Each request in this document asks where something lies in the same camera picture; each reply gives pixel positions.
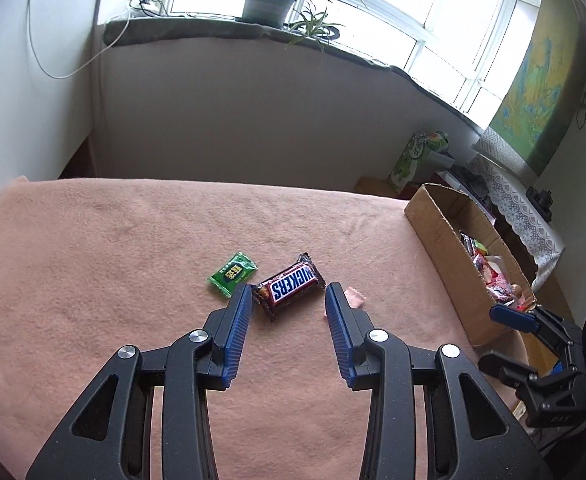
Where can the white lace cloth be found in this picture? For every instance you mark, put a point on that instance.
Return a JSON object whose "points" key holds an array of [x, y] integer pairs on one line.
{"points": [[518, 205]]}

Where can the pile of colourful snack packets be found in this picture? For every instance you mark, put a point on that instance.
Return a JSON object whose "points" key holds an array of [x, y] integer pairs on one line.
{"points": [[493, 275]]}

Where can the green candy packet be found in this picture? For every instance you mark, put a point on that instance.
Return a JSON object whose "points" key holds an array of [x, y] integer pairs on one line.
{"points": [[233, 272]]}

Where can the potted plant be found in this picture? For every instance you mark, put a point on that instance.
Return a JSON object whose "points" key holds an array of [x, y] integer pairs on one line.
{"points": [[265, 7]]}

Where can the green carton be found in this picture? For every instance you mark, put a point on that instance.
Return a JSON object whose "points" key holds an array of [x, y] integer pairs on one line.
{"points": [[408, 165]]}

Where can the small black object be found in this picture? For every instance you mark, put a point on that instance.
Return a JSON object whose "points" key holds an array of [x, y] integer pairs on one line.
{"points": [[540, 200]]}

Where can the white cabinet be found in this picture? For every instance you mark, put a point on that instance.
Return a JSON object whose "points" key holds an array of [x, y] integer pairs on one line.
{"points": [[33, 110]]}

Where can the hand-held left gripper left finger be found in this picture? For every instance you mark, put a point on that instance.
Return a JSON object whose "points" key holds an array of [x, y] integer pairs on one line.
{"points": [[238, 330]]}

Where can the white power adapter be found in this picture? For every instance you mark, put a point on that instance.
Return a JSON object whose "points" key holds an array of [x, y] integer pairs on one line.
{"points": [[148, 7]]}

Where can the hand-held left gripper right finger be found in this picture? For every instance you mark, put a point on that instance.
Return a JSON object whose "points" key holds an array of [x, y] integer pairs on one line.
{"points": [[338, 330]]}

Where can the small chocolate bar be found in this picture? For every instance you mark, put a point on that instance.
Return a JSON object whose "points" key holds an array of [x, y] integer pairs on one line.
{"points": [[293, 285]]}

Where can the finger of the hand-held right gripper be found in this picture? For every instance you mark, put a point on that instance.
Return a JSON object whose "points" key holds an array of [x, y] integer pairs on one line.
{"points": [[513, 316], [503, 367]]}

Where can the pink blanket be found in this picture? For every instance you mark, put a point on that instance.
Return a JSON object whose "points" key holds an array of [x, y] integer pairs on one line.
{"points": [[123, 260]]}

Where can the wall painting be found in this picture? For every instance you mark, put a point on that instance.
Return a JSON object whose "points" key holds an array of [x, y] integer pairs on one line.
{"points": [[538, 100]]}

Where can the pink candy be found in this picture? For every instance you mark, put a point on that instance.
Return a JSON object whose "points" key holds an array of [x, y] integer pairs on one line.
{"points": [[354, 297]]}

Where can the grey windowsill cover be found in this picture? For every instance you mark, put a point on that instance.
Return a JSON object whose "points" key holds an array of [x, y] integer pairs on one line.
{"points": [[173, 30]]}

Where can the cardboard box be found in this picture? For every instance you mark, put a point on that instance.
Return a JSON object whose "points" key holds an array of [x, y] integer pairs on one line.
{"points": [[448, 260]]}

